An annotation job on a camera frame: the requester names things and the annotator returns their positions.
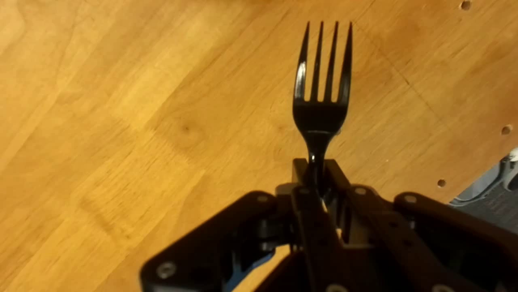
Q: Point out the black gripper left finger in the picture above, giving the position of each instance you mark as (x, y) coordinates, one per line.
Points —
(227, 244)

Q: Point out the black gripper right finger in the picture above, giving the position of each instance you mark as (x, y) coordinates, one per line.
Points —
(421, 237)

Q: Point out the black fork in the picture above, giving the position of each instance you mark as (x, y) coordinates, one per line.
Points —
(319, 115)

